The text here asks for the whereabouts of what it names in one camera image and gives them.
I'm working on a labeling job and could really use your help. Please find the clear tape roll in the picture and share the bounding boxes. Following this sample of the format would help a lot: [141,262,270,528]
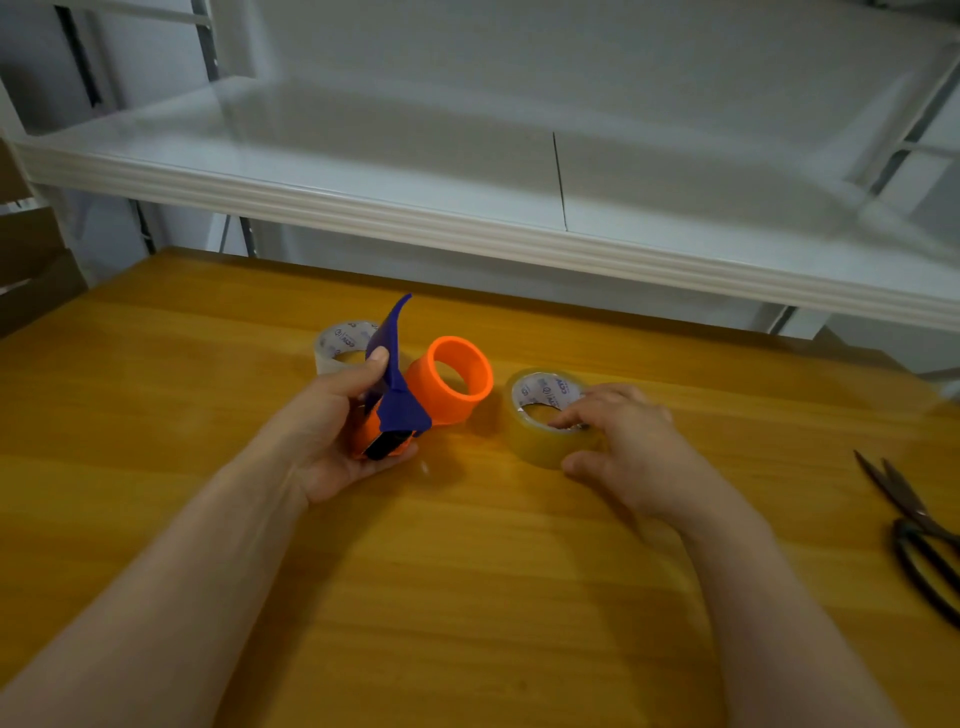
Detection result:
[312,320,384,376]

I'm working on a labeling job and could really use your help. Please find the orange and blue tape dispenser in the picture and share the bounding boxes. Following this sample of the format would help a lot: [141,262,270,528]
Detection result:
[348,293,496,462]

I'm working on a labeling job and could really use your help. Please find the white metal shelf rack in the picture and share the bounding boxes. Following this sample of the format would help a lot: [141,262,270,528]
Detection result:
[0,0,960,343]

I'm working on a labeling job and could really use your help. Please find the person's right forearm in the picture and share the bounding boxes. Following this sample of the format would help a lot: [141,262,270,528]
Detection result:
[678,509,909,728]

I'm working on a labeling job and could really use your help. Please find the yellow tape roll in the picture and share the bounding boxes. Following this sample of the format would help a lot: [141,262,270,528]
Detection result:
[503,368,601,470]

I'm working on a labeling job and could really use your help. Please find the person's left forearm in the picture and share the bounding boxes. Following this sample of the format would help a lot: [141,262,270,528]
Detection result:
[0,449,310,728]

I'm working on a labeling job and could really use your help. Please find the person's left hand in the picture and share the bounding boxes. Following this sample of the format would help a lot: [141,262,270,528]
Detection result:
[281,346,420,508]

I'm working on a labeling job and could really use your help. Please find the person's right hand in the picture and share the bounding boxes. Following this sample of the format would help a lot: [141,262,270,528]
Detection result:
[549,383,751,538]

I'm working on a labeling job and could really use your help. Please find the black scissors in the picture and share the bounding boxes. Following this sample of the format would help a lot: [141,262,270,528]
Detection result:
[853,449,960,630]

